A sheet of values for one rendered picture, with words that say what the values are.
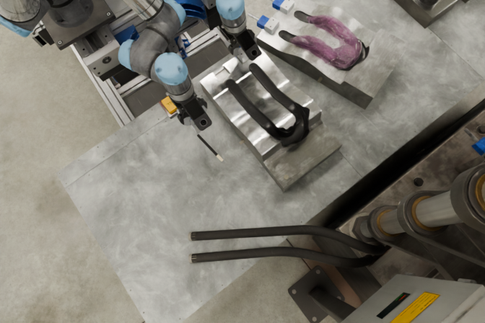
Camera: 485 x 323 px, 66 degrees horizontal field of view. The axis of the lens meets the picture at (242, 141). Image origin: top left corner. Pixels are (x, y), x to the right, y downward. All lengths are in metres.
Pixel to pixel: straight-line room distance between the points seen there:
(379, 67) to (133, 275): 1.12
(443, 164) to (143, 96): 1.54
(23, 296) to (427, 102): 2.22
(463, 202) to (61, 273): 2.09
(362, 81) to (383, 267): 0.64
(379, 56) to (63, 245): 1.90
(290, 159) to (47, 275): 1.60
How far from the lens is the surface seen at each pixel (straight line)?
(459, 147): 1.57
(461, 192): 0.67
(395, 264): 1.41
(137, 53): 1.02
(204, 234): 1.29
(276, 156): 1.30
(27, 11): 1.26
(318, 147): 1.33
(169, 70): 0.95
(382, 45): 1.49
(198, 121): 1.11
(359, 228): 1.33
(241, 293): 2.13
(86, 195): 1.48
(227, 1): 1.06
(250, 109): 1.34
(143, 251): 1.38
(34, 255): 2.47
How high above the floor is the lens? 2.12
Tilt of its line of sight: 73 degrees down
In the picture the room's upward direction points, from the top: 9 degrees counter-clockwise
